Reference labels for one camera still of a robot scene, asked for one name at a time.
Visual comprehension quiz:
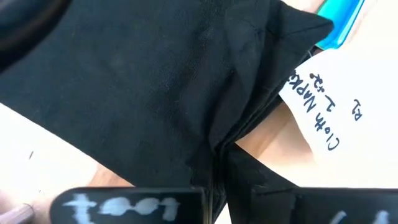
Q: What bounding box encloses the black cloth napkin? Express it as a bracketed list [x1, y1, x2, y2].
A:
[0, 0, 335, 224]

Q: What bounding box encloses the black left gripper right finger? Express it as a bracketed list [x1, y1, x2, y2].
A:
[224, 145, 398, 224]

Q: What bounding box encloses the iridescent fork with teal handle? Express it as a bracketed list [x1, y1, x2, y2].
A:
[315, 0, 367, 51]

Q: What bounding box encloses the white paper tag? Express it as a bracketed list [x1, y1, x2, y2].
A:
[277, 46, 398, 189]

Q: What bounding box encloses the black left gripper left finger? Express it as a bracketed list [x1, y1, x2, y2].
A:
[49, 185, 208, 224]

